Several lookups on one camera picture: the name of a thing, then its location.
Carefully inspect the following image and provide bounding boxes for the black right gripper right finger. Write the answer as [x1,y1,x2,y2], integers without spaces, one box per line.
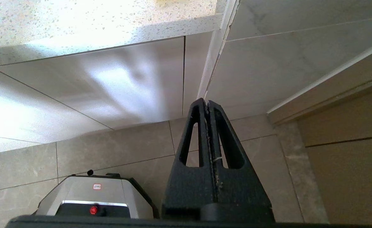
[208,100,275,219]

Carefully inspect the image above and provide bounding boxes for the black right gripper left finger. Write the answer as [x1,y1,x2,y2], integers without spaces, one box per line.
[161,98,218,219]

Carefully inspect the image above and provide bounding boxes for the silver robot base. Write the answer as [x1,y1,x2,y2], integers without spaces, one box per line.
[35,169,160,219]

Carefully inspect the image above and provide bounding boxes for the narrow white filler panel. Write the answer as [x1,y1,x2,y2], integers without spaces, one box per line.
[182,31,213,117]

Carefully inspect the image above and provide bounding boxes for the glossy white cabinet door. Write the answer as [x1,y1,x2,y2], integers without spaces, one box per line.
[0,36,186,130]

